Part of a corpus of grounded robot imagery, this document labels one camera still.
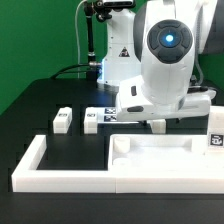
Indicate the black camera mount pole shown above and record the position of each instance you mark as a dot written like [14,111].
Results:
[92,73]

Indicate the white U-shaped frame fence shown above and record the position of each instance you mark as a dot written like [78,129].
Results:
[27,177]

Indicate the white desk top tray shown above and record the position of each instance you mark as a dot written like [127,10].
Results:
[148,163]

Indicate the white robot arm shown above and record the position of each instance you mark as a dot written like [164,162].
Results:
[152,52]

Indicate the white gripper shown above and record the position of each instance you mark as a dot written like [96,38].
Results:
[133,106]

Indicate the marker base plate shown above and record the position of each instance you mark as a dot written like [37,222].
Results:
[106,114]

